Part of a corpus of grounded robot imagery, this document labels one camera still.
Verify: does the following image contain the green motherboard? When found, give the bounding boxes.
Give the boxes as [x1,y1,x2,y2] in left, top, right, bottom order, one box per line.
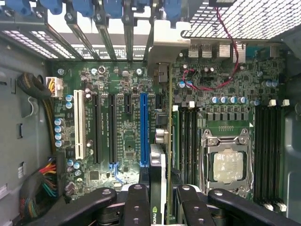
[51,43,287,205]

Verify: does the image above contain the green RAM stick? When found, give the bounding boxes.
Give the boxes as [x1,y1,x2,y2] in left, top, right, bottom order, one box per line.
[171,105,181,171]

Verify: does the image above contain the blue expansion slot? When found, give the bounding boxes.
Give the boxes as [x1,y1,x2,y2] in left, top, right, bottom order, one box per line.
[139,93,150,168]

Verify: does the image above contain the CPU in metal socket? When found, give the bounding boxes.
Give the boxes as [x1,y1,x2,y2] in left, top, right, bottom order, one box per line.
[199,128,255,196]

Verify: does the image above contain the long black expansion slot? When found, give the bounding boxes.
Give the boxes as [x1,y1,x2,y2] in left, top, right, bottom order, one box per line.
[93,93,102,165]
[108,93,118,165]

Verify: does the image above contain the white expansion slot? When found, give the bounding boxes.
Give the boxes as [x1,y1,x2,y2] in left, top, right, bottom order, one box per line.
[73,89,86,160]

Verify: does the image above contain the black PC case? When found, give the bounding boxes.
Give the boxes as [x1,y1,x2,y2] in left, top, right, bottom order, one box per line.
[0,0,301,226]

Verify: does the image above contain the white power connector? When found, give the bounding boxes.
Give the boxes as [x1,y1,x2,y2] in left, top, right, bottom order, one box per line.
[46,76,63,98]

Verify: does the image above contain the grey power supply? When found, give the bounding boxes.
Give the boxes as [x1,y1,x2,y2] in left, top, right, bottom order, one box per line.
[0,37,51,226]

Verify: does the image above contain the metal expansion slot cover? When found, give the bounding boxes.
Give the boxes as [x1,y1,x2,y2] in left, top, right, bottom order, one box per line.
[122,14,135,62]

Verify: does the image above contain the coloured power wire bundle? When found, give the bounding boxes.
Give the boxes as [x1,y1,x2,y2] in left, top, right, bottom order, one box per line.
[18,157,58,219]

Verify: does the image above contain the black sleeved power cable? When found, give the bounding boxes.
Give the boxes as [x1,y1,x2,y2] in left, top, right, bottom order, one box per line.
[17,72,52,99]

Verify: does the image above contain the thin red switch wire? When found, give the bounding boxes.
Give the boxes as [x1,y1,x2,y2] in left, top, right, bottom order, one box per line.
[182,6,245,91]

